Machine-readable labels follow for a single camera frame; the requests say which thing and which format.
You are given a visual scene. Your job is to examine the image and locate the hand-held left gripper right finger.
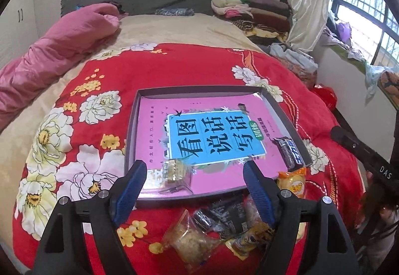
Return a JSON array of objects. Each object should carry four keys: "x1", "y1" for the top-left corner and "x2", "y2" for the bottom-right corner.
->
[{"x1": 242, "y1": 160, "x2": 368, "y2": 275}]

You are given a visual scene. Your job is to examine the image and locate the dark patterned pillow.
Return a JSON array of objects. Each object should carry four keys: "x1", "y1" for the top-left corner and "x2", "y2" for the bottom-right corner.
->
[{"x1": 155, "y1": 7, "x2": 196, "y2": 17}]

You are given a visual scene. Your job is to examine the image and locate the crinkled clear snack packet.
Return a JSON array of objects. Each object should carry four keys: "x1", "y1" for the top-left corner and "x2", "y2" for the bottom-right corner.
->
[{"x1": 243, "y1": 197, "x2": 265, "y2": 226}]

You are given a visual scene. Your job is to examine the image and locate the pink quilt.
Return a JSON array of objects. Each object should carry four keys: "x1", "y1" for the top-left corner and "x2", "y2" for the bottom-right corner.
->
[{"x1": 0, "y1": 2, "x2": 122, "y2": 132}]

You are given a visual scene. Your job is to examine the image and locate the orange rice cracker packet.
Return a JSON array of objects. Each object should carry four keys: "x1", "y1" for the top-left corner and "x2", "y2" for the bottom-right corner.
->
[{"x1": 277, "y1": 167, "x2": 307, "y2": 198}]

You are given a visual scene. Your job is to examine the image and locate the black snack packet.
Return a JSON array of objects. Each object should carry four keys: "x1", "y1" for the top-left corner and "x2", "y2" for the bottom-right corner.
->
[{"x1": 208, "y1": 197, "x2": 251, "y2": 239}]

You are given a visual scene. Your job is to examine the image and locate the dark cloth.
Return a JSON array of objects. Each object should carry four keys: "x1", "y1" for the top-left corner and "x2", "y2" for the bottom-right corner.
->
[{"x1": 106, "y1": 0, "x2": 129, "y2": 16}]

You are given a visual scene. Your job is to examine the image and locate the white wardrobe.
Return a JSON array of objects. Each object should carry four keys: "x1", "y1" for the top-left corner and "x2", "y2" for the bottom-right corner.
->
[{"x1": 0, "y1": 0, "x2": 42, "y2": 70}]

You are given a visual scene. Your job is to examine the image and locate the pink book with blue label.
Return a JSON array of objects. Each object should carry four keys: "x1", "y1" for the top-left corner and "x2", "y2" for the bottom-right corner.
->
[{"x1": 137, "y1": 94, "x2": 294, "y2": 195}]

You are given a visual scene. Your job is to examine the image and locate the shallow grey box tray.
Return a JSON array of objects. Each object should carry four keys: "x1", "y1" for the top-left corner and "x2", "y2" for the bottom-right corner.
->
[{"x1": 125, "y1": 85, "x2": 314, "y2": 208}]

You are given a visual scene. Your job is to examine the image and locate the pale cloth heap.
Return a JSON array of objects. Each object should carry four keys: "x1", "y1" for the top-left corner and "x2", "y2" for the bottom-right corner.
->
[{"x1": 324, "y1": 26, "x2": 399, "y2": 101}]

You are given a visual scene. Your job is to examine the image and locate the beige bedsheet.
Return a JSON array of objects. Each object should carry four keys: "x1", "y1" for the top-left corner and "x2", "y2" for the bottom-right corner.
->
[{"x1": 0, "y1": 13, "x2": 265, "y2": 170}]

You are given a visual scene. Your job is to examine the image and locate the red plastic bag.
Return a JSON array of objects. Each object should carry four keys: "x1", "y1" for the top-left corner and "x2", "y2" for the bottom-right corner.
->
[{"x1": 312, "y1": 84, "x2": 338, "y2": 111}]

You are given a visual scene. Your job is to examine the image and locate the dark chocolate bar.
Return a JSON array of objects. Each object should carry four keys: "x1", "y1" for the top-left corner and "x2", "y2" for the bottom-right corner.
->
[{"x1": 271, "y1": 136, "x2": 304, "y2": 171}]

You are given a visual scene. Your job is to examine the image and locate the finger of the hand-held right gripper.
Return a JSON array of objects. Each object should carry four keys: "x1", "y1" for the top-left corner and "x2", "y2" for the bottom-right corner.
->
[{"x1": 330, "y1": 126, "x2": 371, "y2": 166}]

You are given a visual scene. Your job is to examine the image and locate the pile of folded clothes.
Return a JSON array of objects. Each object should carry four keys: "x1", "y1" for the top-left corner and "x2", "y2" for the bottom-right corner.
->
[{"x1": 211, "y1": 0, "x2": 296, "y2": 46}]

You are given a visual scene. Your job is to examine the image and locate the yellow brown snack packet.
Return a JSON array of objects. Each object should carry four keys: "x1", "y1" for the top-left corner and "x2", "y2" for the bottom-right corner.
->
[{"x1": 225, "y1": 221, "x2": 275, "y2": 253}]

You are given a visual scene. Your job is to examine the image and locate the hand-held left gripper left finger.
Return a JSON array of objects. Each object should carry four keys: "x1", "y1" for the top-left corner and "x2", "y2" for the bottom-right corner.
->
[{"x1": 26, "y1": 160, "x2": 148, "y2": 275}]

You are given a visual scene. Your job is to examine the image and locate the clear packet of black cookies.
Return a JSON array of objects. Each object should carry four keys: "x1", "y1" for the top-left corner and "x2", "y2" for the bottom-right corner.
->
[{"x1": 192, "y1": 208, "x2": 219, "y2": 234}]

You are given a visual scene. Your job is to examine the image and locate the purple plastic bag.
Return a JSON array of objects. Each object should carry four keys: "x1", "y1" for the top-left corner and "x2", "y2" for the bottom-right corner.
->
[{"x1": 338, "y1": 22, "x2": 353, "y2": 43}]

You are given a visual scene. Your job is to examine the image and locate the red floral blanket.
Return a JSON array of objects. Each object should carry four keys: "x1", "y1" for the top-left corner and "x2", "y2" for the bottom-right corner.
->
[{"x1": 12, "y1": 43, "x2": 365, "y2": 275}]

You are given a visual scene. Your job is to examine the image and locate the floral fabric bag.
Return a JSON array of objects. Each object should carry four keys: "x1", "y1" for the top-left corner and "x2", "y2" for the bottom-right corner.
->
[{"x1": 291, "y1": 62, "x2": 319, "y2": 89}]

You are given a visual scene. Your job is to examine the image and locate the clear packet with brown cake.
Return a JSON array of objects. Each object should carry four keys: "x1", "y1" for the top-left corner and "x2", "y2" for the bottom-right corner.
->
[{"x1": 163, "y1": 209, "x2": 221, "y2": 266}]

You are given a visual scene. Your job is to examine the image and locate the golden clear candy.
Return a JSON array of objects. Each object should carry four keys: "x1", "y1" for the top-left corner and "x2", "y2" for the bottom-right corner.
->
[{"x1": 161, "y1": 159, "x2": 193, "y2": 186}]

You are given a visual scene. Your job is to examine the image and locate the white and blue clothes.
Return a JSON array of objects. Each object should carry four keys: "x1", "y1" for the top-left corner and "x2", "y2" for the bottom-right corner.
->
[{"x1": 270, "y1": 42, "x2": 317, "y2": 72}]

